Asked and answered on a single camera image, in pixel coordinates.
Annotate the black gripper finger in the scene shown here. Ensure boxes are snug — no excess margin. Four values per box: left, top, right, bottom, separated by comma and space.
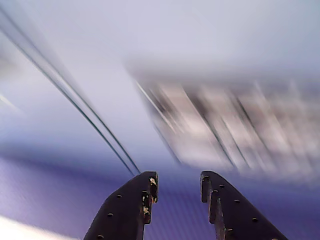
84, 170, 159, 240
199, 170, 289, 240

